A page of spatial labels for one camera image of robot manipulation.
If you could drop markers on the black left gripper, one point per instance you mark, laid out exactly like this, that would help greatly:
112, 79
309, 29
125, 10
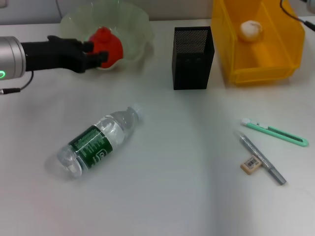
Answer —
54, 55

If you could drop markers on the red pomegranate toy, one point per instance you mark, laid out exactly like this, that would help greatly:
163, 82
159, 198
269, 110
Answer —
110, 41

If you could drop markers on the clear green-label water bottle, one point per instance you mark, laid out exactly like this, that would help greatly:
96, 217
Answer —
93, 145

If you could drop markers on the white paper ball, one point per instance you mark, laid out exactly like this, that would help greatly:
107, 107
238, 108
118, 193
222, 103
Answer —
251, 30

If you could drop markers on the beige eraser with barcode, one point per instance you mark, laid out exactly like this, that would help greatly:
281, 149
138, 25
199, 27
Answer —
250, 166

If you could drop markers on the grey pen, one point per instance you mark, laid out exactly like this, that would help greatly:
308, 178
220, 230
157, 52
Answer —
261, 157

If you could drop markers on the mint green utility knife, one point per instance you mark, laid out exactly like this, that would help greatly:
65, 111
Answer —
278, 132

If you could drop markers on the pale green glass fruit bowl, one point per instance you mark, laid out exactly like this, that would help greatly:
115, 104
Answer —
135, 32

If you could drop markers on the black mesh pen holder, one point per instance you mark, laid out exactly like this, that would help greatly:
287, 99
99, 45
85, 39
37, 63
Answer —
192, 64

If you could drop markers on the yellow plastic bin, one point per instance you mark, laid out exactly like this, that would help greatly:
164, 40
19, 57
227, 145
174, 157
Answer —
270, 56

